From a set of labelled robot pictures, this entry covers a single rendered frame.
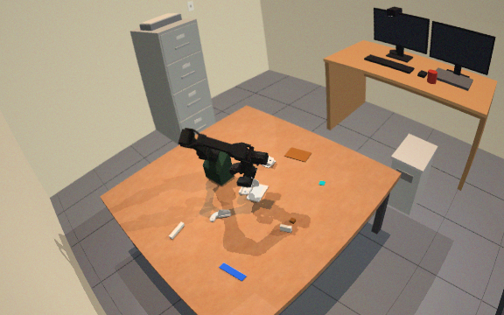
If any blue flat bar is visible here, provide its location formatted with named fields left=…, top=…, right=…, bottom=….
left=219, top=263, right=247, bottom=281

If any orange flat plate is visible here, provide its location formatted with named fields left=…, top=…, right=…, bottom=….
left=285, top=147, right=312, bottom=162

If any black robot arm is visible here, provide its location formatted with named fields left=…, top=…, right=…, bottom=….
left=178, top=128, right=269, bottom=175

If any white flat bar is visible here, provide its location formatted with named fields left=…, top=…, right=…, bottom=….
left=169, top=222, right=185, bottom=239

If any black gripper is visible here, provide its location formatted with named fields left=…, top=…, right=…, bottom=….
left=236, top=162, right=259, bottom=188

